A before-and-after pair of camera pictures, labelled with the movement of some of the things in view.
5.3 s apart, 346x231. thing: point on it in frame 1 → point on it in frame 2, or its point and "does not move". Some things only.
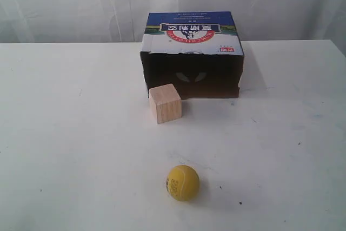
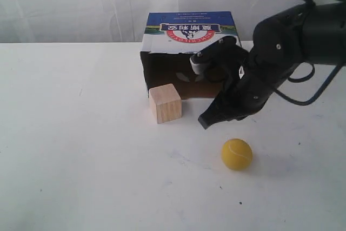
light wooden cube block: x=165 y=103 does not move
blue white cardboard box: x=201 y=53 does not move
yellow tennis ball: x=183 y=183 → x=237 y=154
